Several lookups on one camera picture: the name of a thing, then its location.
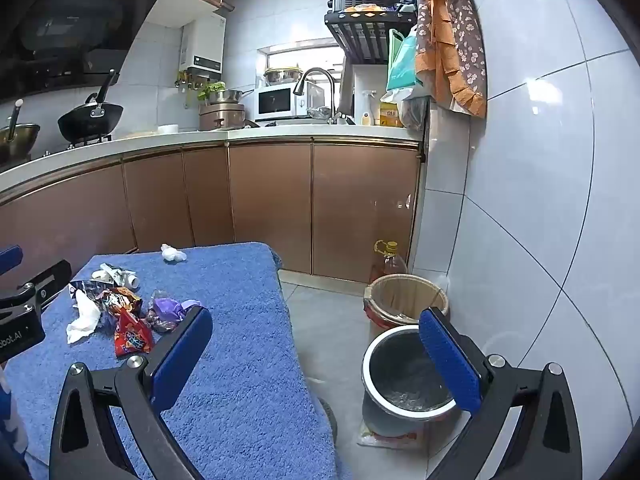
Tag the white printed tube wrapper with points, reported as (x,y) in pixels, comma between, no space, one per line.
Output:
(117,276)

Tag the chrome kitchen faucet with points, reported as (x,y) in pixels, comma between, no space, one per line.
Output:
(330,85)

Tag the green leafy vegetables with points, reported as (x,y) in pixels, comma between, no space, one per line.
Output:
(211,90)

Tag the brown rice cooker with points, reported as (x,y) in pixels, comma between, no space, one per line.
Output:
(222,117)

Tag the white spray bottle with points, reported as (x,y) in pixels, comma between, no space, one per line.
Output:
(368,115)

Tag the silver foil wrapper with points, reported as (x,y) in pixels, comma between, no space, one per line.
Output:
(85,288)

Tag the small metal bowl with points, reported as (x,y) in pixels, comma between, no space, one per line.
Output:
(227,96)

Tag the black wok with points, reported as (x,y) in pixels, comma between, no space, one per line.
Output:
(90,120)

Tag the small white tissue ball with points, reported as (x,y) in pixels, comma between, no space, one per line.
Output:
(172,254)

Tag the beige waste basket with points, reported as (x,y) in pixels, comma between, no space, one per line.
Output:
(405,297)

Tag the large metal basin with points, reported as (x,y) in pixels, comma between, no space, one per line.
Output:
(281,76)

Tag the yellow carton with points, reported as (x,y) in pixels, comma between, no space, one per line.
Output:
(390,115)

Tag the kitchen window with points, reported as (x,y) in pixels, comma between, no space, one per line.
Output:
(280,57)

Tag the black metal rack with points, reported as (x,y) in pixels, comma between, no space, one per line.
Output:
(367,35)

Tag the orange floral apron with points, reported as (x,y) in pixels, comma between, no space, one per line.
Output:
(457,45)

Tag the gas stove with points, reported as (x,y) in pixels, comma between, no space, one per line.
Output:
(87,144)

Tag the blue terry towel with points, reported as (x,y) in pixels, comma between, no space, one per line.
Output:
(240,310)

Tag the blue patterned cloth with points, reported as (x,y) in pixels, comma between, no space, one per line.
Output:
(11,410)

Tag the orange snack wrapper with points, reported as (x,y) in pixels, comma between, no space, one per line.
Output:
(120,302)

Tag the cooking oil bottle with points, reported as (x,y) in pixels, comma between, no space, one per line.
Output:
(390,262)

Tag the clear plastic bag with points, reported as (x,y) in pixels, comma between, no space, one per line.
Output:
(385,437)

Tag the white microwave oven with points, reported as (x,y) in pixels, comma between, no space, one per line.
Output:
(275,102)

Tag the white bowl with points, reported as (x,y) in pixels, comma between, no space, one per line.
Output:
(168,128)

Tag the white water heater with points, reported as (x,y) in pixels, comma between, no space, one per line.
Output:
(205,40)

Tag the white tissue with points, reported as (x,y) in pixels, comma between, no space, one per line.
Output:
(85,320)

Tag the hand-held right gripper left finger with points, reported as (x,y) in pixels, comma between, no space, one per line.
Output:
(182,350)

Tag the brown kitchen counter cabinet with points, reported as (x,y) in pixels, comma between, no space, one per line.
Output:
(270,200)

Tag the dark plastic bag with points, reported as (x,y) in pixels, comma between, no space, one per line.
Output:
(414,114)

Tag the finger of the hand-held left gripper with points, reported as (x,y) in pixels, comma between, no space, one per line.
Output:
(11,259)
(50,280)

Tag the red snack packet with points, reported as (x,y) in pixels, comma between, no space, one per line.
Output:
(131,337)

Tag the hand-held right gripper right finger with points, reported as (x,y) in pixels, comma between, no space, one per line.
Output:
(450,360)

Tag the green plastic bag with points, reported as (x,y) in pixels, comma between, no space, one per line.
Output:
(402,62)

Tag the black range hood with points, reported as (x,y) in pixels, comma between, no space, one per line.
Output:
(65,25)

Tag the purple plastic wrapper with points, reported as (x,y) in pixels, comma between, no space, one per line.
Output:
(167,312)

